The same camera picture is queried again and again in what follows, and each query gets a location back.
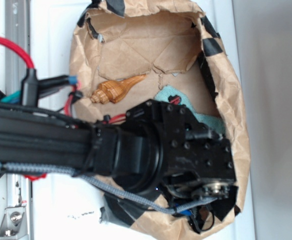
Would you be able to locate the black usb connector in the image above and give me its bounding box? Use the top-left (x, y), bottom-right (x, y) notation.
top-left (21, 68), bottom-right (39, 107)

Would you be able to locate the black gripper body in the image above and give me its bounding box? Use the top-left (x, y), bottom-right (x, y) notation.
top-left (126, 99), bottom-right (236, 200)

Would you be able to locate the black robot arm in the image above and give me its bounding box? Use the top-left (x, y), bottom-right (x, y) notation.
top-left (0, 100), bottom-right (237, 199)

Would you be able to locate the aluminium extrusion rail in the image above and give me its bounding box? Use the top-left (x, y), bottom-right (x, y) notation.
top-left (4, 0), bottom-right (34, 240)

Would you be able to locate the red braided cable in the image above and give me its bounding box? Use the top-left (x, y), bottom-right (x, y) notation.
top-left (0, 34), bottom-right (36, 70)

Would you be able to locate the crumpled brown paper bag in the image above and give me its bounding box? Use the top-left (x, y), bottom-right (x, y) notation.
top-left (70, 0), bottom-right (251, 240)

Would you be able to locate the silver corner bracket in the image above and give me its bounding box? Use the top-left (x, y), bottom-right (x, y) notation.
top-left (0, 206), bottom-right (28, 240)

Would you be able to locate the teal terry cloth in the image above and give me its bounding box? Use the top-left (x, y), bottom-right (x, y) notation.
top-left (154, 85), bottom-right (226, 135)

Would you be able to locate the grey braided cable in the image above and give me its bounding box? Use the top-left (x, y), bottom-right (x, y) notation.
top-left (0, 161), bottom-right (218, 215)

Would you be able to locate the orange spiral seashell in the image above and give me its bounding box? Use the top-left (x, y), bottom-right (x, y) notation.
top-left (90, 74), bottom-right (147, 104)

